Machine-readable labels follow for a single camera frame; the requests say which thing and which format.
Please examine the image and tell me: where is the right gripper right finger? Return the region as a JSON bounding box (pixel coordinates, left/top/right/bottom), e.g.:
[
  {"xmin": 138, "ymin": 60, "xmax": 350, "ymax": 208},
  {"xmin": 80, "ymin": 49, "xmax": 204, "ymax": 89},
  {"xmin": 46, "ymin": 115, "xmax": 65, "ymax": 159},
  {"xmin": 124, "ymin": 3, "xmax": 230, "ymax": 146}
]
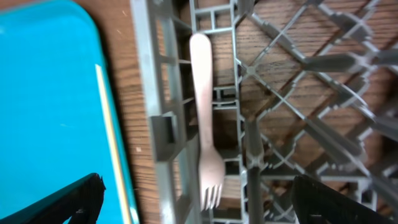
[{"xmin": 291, "ymin": 175, "xmax": 394, "ymax": 224}]

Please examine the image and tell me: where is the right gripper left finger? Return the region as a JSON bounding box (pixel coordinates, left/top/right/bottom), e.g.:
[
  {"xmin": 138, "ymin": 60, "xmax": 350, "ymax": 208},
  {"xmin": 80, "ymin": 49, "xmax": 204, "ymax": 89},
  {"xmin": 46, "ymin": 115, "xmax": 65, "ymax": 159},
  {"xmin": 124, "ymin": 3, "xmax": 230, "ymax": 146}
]
[{"xmin": 1, "ymin": 173, "xmax": 106, "ymax": 224}]

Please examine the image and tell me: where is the wooden chopstick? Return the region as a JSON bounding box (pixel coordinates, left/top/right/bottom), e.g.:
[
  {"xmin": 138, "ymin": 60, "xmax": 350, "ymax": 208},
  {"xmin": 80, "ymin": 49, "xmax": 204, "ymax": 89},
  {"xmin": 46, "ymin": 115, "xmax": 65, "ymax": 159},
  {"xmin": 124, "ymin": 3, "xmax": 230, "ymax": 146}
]
[{"xmin": 95, "ymin": 64, "xmax": 132, "ymax": 224}]

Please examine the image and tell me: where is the white plastic fork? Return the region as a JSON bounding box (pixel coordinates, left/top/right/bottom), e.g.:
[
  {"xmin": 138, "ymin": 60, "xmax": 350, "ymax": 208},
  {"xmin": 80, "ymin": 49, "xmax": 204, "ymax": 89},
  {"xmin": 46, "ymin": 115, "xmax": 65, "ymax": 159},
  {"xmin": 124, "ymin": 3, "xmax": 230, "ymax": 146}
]
[{"xmin": 190, "ymin": 33, "xmax": 226, "ymax": 211}]

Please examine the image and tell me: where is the grey plastic dishwasher rack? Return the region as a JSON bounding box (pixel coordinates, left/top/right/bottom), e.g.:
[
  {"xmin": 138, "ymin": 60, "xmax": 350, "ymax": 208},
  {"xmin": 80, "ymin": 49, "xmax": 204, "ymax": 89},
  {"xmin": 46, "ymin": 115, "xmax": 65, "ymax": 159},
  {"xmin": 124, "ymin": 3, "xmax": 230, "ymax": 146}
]
[{"xmin": 131, "ymin": 1, "xmax": 397, "ymax": 223}]

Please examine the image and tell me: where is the teal plastic serving tray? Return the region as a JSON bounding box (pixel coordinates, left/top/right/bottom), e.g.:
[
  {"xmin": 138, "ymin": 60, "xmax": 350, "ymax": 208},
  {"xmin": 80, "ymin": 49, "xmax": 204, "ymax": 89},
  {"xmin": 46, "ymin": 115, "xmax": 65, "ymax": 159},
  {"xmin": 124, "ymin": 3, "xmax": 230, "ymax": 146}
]
[{"xmin": 1, "ymin": 1, "xmax": 139, "ymax": 223}]

